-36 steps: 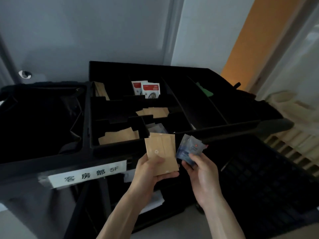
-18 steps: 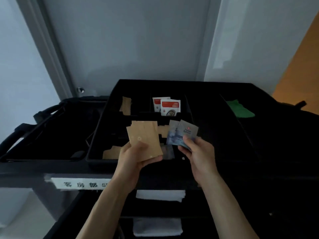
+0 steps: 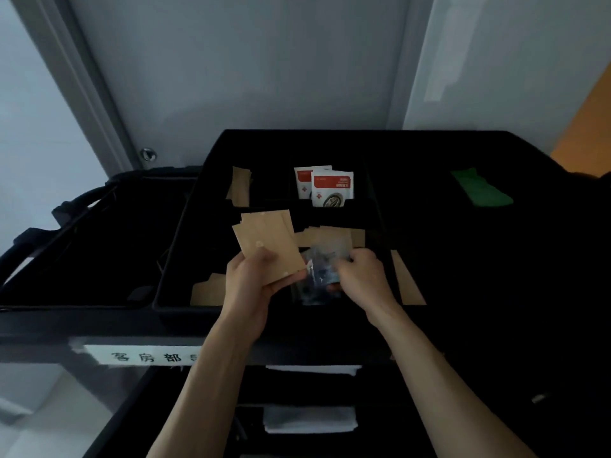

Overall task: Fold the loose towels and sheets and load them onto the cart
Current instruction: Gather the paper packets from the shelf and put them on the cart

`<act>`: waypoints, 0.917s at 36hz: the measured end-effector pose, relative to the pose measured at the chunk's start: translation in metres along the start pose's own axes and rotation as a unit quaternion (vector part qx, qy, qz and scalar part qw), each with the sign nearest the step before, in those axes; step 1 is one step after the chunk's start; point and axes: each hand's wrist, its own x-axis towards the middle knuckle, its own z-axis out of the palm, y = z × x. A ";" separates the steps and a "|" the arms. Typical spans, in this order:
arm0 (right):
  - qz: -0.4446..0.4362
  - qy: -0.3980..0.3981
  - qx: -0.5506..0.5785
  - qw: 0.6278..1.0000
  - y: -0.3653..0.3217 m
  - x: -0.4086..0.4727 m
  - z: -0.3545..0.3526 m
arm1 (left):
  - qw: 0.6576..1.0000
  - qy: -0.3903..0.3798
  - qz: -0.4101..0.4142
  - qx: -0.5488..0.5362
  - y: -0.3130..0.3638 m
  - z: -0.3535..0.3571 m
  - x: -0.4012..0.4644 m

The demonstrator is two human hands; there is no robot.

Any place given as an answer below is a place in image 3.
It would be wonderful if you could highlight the row of brown paper packets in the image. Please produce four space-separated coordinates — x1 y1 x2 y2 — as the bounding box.
293 225 366 263

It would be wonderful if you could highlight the person's left forearm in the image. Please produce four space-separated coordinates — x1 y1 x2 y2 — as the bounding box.
145 312 261 458

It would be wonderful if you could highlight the grey door frame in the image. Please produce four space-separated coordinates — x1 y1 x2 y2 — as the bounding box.
9 0 139 176

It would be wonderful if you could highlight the white red sachet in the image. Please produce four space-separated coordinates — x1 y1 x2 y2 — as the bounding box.
293 165 333 201
311 170 355 208

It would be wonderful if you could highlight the person's left hand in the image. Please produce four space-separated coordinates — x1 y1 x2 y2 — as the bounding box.
221 247 308 337

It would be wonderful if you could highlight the white paper label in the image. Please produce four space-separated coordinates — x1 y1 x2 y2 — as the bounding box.
70 337 203 368

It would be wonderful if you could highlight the person's right hand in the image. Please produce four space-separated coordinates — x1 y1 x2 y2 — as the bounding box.
325 248 404 327

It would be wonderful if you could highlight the folded white towel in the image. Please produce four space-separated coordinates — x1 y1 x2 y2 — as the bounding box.
263 406 359 435
265 364 362 377

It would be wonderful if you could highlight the black housekeeping cart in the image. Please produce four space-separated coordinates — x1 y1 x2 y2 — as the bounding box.
0 129 611 458

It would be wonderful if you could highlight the black bag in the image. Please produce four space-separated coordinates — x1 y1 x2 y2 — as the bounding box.
0 168 201 311

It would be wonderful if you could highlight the person's right forearm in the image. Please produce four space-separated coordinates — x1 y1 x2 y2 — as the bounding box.
365 304 537 458

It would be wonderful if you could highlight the clear plastic packet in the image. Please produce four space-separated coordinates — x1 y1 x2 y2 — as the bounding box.
291 247 352 307

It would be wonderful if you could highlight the black compartment tray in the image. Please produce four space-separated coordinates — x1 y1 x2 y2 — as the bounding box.
153 129 564 330

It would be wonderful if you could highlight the brown paper packet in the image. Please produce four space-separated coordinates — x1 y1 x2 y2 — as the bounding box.
390 249 427 306
226 166 252 208
190 273 229 307

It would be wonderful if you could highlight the green cloth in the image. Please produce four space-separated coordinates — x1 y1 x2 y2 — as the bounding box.
450 168 514 207

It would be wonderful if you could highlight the brown paper packets bundle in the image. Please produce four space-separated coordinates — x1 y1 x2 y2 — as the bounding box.
232 209 306 287

